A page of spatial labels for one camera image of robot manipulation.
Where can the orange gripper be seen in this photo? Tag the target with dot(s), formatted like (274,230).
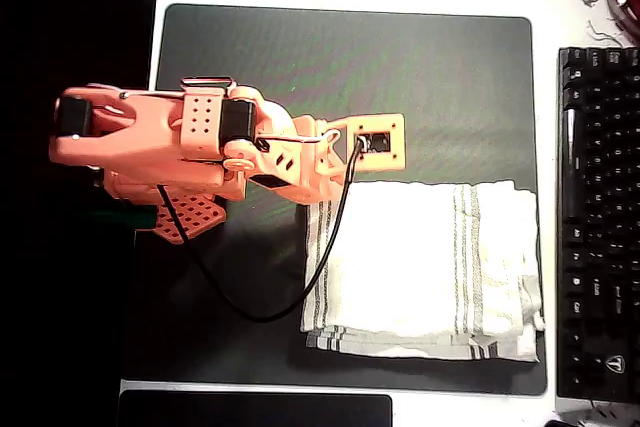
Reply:
(306,193)

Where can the white striped towel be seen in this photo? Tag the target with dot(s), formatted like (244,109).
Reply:
(415,272)

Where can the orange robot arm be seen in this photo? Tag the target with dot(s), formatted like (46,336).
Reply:
(150,137)

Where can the black desk mat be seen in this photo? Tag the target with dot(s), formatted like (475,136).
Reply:
(400,72)

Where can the dark green clamp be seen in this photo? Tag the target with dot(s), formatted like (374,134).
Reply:
(125,217)

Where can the black flat pad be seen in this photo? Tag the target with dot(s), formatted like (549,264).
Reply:
(255,409)

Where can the black keyboard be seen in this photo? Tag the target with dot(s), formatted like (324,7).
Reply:
(600,222)

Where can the orange camera mount plate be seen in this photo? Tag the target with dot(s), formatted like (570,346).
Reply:
(390,127)

